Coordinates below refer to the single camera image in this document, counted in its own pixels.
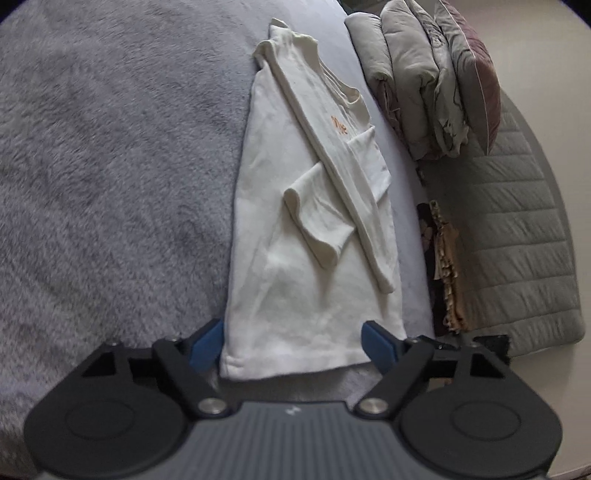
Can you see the dark floral garment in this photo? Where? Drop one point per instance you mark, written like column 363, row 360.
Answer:
column 431, row 258

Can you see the grey quilted headboard cover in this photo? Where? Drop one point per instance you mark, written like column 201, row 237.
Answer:
column 508, row 221

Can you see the grey fleece bed blanket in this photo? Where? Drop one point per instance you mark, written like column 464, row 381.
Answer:
column 115, row 161

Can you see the grey maroon folded duvet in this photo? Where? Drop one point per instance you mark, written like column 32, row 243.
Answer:
column 397, row 60

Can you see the white shirt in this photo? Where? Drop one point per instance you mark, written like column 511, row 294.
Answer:
column 277, row 277

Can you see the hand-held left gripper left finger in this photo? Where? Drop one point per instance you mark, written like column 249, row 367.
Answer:
column 207, row 344

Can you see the grey printed folded quilt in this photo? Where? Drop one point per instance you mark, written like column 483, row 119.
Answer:
column 445, row 92

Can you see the maroon grey pillow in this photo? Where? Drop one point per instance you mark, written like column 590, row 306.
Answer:
column 475, row 64

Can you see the tan ribbed frilled top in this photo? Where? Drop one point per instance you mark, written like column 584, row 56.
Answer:
column 455, row 277

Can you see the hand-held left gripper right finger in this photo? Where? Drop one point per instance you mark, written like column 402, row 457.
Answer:
column 378, row 346

